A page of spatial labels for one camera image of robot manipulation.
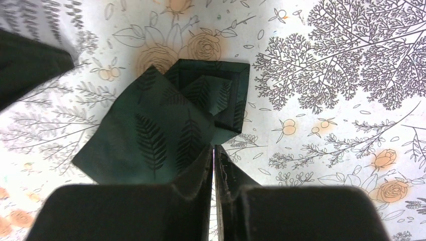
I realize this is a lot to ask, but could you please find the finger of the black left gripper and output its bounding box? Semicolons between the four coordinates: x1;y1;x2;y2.
1;30;74;110

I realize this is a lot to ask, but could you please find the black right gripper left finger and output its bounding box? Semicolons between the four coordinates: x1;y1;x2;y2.
26;145;213;240

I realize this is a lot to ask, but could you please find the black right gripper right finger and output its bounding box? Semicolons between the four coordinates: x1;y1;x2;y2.
214;145;388;240

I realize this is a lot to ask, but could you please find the dark green leaf tie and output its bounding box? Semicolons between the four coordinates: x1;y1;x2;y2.
72;59;250;184

